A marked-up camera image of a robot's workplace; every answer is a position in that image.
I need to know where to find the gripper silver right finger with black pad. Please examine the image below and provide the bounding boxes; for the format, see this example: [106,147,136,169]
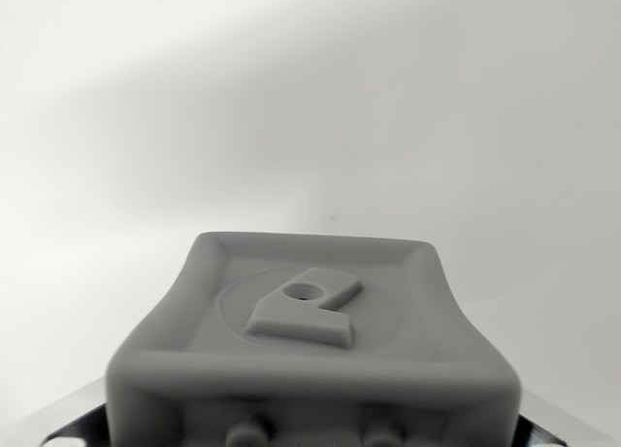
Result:
[514,391,621,447]

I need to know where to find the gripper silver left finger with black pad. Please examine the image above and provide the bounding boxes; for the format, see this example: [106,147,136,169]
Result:
[0,376,114,447]

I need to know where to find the grey embossed cube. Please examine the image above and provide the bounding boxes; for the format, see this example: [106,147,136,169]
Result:
[104,230,524,447]

